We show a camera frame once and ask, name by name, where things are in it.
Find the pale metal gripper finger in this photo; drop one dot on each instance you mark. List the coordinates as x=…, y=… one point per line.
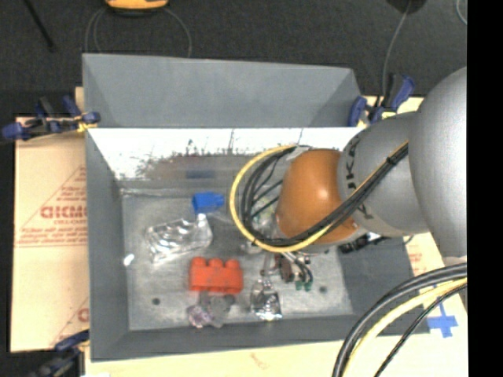
x=274, y=266
x=265, y=269

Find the clear glass thing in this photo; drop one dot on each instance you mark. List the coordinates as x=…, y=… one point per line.
x=266, y=302

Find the orange toy brick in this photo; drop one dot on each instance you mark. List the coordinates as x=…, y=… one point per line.
x=215, y=275

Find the grey and purple toy animal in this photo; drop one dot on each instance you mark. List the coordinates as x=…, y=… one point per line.
x=212, y=308

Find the clear plastic bottle, blue cap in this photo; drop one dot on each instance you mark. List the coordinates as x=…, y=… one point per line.
x=178, y=236

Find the small white piece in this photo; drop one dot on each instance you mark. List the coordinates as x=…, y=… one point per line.
x=128, y=259

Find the grey metal bin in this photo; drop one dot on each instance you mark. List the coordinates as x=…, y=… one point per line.
x=220, y=92

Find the brown cardboard board, red print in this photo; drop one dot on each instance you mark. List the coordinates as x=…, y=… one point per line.
x=49, y=218

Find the black cylinder on white bracket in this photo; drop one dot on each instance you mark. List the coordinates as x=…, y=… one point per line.
x=353, y=246

